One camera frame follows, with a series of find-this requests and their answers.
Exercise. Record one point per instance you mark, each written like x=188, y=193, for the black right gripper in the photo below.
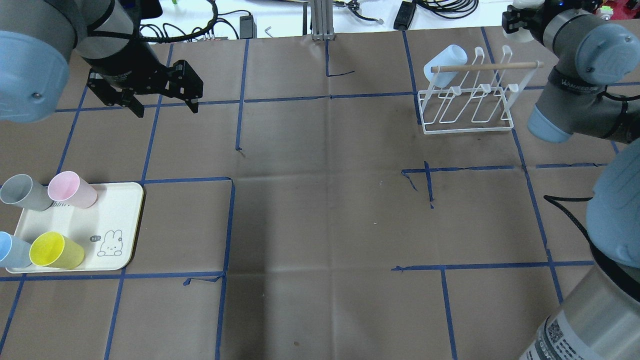
x=534, y=19

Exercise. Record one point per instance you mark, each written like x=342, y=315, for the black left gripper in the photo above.
x=121, y=61

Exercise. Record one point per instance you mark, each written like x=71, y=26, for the light blue plastic cup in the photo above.
x=452, y=55

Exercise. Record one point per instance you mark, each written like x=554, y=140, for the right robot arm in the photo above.
x=583, y=120

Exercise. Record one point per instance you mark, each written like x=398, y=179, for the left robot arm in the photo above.
x=37, y=38

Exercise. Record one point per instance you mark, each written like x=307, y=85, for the pink plastic cup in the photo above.
x=69, y=188

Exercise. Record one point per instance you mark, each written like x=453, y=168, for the grey plastic cup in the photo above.
x=21, y=190

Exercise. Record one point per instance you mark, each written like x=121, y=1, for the yellow plastic cup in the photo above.
x=54, y=250

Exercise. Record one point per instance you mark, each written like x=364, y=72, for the light blue cup back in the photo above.
x=14, y=252

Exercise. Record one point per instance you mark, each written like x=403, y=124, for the black power brick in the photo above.
x=405, y=14

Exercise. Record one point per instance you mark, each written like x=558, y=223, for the cream serving tray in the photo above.
x=107, y=231

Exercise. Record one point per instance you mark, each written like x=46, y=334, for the white wire cup rack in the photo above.
x=479, y=98

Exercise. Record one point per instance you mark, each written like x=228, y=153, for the aluminium frame post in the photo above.
x=322, y=20

